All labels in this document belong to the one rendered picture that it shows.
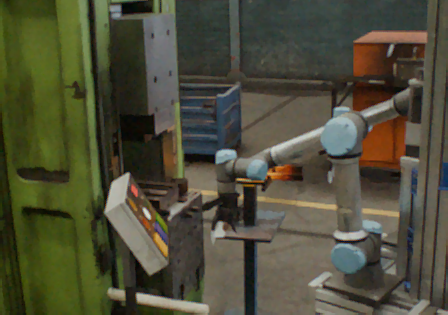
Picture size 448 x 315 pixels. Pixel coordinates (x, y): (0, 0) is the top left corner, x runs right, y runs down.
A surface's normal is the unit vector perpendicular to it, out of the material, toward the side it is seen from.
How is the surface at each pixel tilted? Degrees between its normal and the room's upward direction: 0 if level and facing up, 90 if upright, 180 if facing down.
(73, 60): 89
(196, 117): 89
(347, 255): 98
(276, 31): 90
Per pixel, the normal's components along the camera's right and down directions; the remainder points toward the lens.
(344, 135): -0.60, 0.14
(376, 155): -0.46, 0.29
